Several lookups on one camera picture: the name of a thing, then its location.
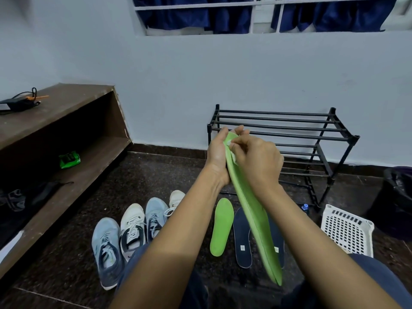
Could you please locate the person's right forearm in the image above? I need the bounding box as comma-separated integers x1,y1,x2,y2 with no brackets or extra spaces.
254,185,403,309

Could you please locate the dark blue shoe insole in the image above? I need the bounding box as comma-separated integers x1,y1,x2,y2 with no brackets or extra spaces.
268,215,286,268
233,207,253,269

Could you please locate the brown wooden shelf unit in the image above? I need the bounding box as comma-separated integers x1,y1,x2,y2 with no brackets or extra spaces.
0,83,133,280

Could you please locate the light green shoe insole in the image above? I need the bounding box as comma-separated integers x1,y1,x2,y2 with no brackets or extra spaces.
223,132,284,287

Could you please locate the person's left hand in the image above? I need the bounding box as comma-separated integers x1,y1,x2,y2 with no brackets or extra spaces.
205,125,250,188

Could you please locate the person's left forearm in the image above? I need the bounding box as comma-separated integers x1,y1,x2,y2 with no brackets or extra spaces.
109,164,231,309

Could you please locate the white cleaning wipe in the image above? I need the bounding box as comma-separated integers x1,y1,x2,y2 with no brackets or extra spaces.
227,141,239,166

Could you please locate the black trash bin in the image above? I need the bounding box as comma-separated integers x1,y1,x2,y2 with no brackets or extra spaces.
367,166,412,242

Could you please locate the black pouch with cord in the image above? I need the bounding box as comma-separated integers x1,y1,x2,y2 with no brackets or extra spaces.
0,88,42,115

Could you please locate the bright green shoe insole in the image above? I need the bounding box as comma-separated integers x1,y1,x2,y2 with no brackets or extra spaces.
210,198,234,257

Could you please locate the black bag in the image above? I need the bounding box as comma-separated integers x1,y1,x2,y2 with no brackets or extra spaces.
0,180,74,251

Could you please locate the black metal shoe rack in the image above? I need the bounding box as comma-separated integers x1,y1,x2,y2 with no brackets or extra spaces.
208,104,360,212

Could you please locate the white window grill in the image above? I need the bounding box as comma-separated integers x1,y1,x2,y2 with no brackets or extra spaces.
127,0,412,37

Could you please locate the white sneaker with black swoosh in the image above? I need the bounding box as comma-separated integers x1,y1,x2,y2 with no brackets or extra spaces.
120,203,146,263

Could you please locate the green toy car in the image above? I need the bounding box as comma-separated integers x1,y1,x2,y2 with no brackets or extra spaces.
59,151,81,169

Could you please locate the dark blue curtain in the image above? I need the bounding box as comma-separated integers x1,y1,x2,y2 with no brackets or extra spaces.
271,0,398,33
132,0,253,34

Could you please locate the person's right hand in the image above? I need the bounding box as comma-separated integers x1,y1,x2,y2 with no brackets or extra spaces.
229,135,286,197

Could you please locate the blue grey sneaker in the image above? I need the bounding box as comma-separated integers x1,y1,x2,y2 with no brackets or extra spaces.
145,197,170,245
92,217,126,291

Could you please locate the white paper sheet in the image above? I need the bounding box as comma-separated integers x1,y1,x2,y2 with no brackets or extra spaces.
0,230,25,264

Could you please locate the white plastic basket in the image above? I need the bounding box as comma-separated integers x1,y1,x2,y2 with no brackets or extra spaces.
321,204,375,258

